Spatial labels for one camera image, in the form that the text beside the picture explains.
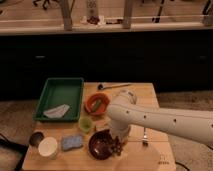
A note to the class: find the dark grape bunch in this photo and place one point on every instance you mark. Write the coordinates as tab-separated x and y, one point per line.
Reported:
117	147

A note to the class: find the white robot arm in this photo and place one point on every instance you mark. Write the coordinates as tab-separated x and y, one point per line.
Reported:
123	112

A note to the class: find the orange bowl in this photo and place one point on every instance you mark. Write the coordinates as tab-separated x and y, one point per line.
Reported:
92	99

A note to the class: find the dark purple bowl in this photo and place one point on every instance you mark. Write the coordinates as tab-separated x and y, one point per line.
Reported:
99	145

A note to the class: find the green cucumber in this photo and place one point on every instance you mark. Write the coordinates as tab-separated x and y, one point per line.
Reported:
96	105

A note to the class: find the green plastic tray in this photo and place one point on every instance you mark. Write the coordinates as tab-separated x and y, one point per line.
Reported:
58	92

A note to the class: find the small green cup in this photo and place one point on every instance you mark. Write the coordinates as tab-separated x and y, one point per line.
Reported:
85	124

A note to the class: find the white crumpled cloth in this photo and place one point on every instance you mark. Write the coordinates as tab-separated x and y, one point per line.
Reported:
57	112

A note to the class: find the silver fork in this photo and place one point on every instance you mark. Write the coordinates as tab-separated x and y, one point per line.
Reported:
145	138

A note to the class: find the blue sponge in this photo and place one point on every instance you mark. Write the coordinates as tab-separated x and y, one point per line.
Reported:
71	142

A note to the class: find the white cup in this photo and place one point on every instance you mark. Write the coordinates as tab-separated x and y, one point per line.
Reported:
48	147

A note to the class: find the wooden handled ladle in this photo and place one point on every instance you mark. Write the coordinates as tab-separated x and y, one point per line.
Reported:
106	86

